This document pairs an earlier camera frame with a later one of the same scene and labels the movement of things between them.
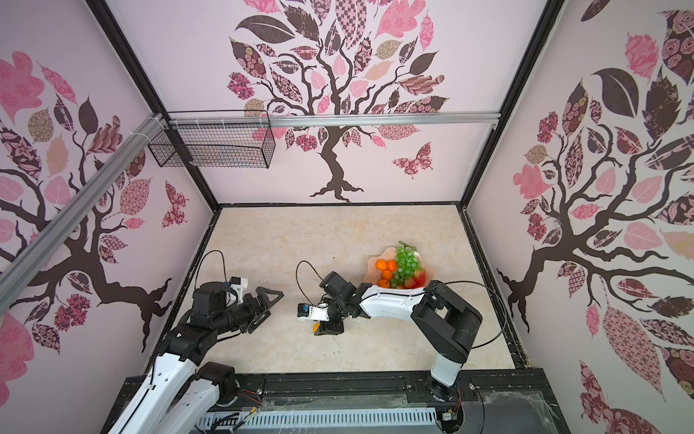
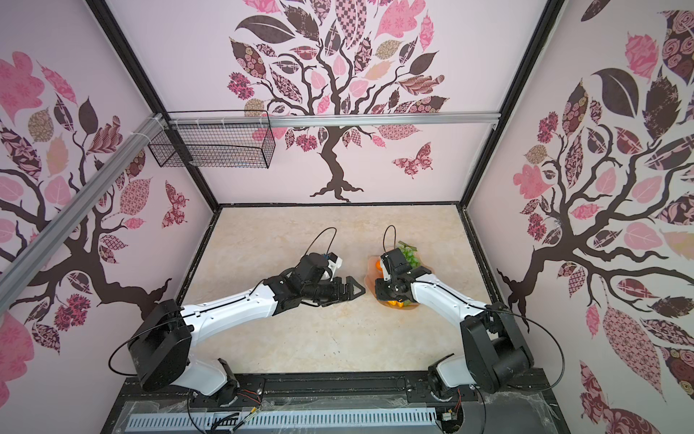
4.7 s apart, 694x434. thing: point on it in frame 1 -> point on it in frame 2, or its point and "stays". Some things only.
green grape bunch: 407,263 stays
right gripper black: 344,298 -> 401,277
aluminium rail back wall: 332,121 stays
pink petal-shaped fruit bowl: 373,275 stays
